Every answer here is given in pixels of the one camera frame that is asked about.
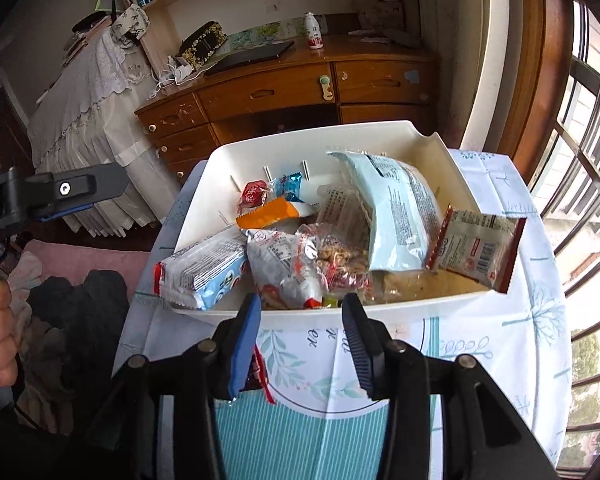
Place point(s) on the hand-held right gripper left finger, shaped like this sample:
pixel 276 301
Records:
pixel 245 345

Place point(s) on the blue patterned tablecloth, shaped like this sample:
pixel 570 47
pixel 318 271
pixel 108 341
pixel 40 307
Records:
pixel 505 340

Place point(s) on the large white biscuit packet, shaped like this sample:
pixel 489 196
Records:
pixel 205 270

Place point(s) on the pink bedsheet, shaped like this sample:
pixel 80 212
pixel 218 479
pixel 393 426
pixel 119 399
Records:
pixel 80 260

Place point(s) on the clear packet with dark cake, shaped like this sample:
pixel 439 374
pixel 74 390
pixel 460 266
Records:
pixel 261 375

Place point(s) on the white plastic storage bin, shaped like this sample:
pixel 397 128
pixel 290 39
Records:
pixel 280 155

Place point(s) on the red and white snack packet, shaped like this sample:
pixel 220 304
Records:
pixel 285 270

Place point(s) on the green map sheet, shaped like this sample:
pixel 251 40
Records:
pixel 270 32

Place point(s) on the floral cloth pouch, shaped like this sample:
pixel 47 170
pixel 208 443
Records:
pixel 130 25

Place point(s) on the white drawer child lock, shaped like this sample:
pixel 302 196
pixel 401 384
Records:
pixel 325 86

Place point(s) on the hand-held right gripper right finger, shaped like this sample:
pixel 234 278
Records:
pixel 365 355

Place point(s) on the clear packet with nut cookie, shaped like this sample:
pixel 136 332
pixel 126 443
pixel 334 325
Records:
pixel 342 260

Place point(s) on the black laptop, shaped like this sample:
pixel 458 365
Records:
pixel 250 57

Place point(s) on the metal window grille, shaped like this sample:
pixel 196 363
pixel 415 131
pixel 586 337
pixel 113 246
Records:
pixel 590 160

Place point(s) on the beige packet with red trim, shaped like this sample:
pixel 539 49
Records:
pixel 480 250

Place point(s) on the black round hat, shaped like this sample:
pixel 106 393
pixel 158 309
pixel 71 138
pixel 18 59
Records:
pixel 90 22

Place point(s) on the white yogurt bottle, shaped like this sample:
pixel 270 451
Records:
pixel 314 30

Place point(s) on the red round candy packet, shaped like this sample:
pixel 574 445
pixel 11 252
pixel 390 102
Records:
pixel 252 195

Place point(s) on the orange and white snack packet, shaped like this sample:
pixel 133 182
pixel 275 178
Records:
pixel 270 215

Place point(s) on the small teal snack packet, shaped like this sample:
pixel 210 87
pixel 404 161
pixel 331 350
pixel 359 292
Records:
pixel 286 185

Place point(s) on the pile of dark clothes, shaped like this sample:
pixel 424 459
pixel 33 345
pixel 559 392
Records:
pixel 75 330

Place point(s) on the white lace cover cloth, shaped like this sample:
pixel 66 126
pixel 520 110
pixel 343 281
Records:
pixel 90 120

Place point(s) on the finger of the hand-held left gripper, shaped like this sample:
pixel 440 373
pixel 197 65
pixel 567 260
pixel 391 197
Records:
pixel 80 190

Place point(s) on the wooden desk with drawers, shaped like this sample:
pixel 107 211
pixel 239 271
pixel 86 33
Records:
pixel 280 90

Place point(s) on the pale green snack packet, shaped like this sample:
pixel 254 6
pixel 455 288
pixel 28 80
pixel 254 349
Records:
pixel 400 210

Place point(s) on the striped clear pastry packet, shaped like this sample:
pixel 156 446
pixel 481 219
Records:
pixel 342 215

